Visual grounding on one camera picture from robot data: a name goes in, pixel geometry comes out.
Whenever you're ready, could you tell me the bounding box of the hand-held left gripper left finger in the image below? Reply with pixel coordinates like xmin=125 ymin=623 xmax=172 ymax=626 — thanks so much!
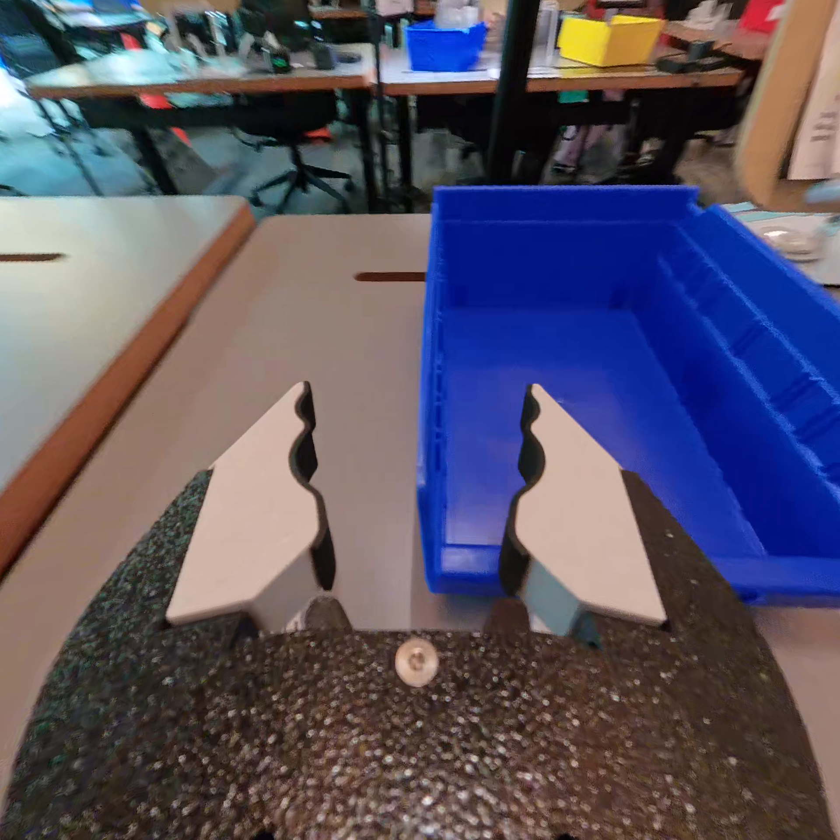
xmin=165 ymin=381 xmax=337 ymax=635

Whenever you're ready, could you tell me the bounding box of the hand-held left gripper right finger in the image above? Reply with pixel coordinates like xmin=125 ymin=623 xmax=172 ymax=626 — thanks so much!
xmin=499 ymin=383 xmax=668 ymax=639

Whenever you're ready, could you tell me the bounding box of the white office desk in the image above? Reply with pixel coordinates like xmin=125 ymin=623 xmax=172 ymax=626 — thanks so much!
xmin=0 ymin=195 xmax=257 ymax=578

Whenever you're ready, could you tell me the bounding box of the black office chair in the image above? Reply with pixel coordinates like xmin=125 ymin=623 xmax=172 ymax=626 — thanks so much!
xmin=230 ymin=92 xmax=358 ymax=214

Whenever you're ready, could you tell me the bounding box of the black metal pole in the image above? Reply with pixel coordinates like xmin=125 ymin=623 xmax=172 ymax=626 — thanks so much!
xmin=486 ymin=0 xmax=542 ymax=185

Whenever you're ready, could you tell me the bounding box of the wooden desk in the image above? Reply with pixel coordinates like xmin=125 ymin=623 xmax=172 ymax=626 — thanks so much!
xmin=375 ymin=46 xmax=746 ymax=96
xmin=23 ymin=42 xmax=376 ymax=101

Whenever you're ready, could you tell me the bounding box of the wooden document stand with papers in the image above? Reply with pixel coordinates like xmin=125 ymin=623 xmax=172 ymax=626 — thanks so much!
xmin=722 ymin=0 xmax=840 ymax=290

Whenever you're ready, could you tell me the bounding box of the yellow plastic bin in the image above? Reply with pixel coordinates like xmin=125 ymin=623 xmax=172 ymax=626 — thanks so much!
xmin=556 ymin=14 xmax=665 ymax=68

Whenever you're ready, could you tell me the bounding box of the small blue plastic bin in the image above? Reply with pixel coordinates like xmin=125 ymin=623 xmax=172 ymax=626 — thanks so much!
xmin=403 ymin=20 xmax=490 ymax=72

